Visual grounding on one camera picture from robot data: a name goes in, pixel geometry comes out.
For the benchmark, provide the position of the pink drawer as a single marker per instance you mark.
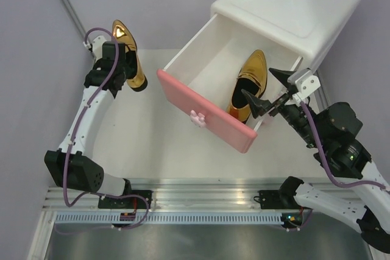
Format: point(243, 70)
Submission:
point(200, 79)

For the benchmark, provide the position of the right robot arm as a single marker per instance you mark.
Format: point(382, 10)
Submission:
point(345, 160)

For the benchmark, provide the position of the white slotted cable duct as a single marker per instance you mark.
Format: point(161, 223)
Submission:
point(170, 218)

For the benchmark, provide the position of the aluminium wall post right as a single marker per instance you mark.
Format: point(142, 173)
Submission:
point(321, 93)

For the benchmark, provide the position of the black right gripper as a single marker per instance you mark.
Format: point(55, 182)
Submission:
point(258, 106)

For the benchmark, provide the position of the aluminium table edge rail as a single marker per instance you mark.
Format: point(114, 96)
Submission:
point(190, 195)

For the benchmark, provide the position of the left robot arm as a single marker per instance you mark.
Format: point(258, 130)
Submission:
point(71, 165)

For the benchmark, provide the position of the white plastic shoe cabinet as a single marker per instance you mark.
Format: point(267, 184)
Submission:
point(309, 28)

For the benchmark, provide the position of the gold shoe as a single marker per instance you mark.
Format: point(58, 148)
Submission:
point(135, 76)
point(252, 77)

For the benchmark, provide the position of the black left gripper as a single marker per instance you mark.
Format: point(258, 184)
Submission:
point(125, 66)

